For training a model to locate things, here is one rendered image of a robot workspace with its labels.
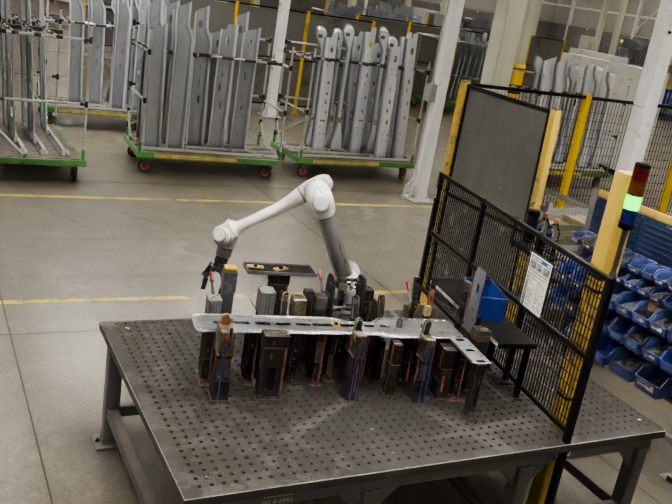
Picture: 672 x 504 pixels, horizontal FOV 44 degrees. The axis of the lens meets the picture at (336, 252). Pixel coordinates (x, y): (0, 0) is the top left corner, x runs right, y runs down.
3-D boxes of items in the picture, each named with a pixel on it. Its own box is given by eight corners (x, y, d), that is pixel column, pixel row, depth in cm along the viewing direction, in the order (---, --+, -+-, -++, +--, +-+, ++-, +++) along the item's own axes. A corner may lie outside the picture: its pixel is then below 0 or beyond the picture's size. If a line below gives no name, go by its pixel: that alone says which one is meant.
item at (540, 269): (539, 320, 421) (554, 264, 412) (518, 303, 441) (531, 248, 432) (543, 320, 422) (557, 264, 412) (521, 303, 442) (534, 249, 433)
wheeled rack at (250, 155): (134, 173, 1021) (147, 27, 968) (121, 153, 1107) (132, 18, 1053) (279, 181, 1101) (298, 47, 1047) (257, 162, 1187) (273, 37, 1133)
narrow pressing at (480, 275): (472, 333, 429) (486, 272, 419) (462, 324, 440) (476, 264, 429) (473, 333, 429) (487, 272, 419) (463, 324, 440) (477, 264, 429)
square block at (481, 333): (464, 394, 429) (478, 331, 418) (457, 387, 436) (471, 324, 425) (477, 394, 431) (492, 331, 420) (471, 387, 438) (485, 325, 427)
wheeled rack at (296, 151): (296, 178, 1134) (315, 47, 1081) (267, 159, 1216) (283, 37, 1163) (411, 181, 1228) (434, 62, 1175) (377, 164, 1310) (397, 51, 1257)
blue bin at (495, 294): (474, 319, 441) (479, 296, 437) (459, 297, 470) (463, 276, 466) (503, 322, 444) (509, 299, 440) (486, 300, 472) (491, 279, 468)
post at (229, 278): (214, 351, 430) (224, 272, 417) (212, 344, 437) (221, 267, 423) (228, 351, 433) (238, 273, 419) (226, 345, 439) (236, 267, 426)
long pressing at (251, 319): (196, 334, 378) (196, 331, 378) (189, 314, 398) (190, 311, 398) (466, 339, 423) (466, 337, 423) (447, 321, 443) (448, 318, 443)
